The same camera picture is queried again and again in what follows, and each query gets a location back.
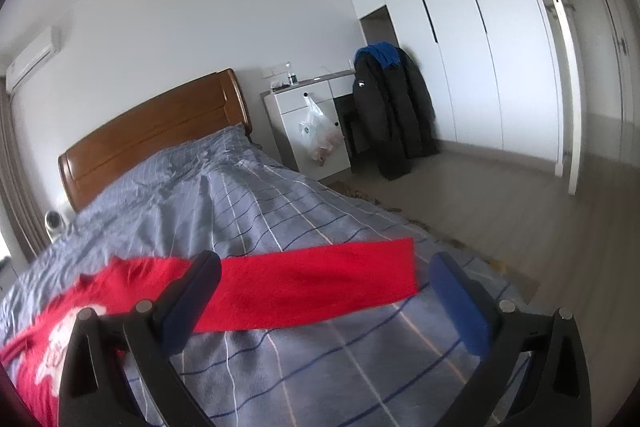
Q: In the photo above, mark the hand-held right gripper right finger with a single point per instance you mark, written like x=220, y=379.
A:
x=462, y=312

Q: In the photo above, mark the bed with grey checked cover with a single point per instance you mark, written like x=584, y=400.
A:
x=250, y=207

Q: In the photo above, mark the black jacket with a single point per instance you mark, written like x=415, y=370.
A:
x=385, y=117

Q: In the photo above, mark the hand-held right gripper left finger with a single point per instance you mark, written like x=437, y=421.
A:
x=182, y=307

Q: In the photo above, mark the white air conditioner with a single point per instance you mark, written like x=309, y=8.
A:
x=30, y=57

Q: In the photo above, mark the white door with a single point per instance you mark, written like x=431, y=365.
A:
x=562, y=67

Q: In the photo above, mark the wooden headboard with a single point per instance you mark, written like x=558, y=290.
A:
x=150, y=132

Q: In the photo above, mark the clear bottle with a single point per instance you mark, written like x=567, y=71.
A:
x=291, y=76

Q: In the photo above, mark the blue garment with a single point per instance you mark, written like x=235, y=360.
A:
x=382, y=53

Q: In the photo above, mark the red sweater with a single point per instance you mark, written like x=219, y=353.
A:
x=310, y=287

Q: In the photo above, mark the white bedside cabinet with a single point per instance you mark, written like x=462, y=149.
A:
x=290, y=119

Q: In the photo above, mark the beige curtain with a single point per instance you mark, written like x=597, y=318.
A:
x=15, y=187

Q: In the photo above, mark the white plastic bag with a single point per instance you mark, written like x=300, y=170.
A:
x=316, y=132

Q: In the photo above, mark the white round camera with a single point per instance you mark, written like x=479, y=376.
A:
x=56, y=224

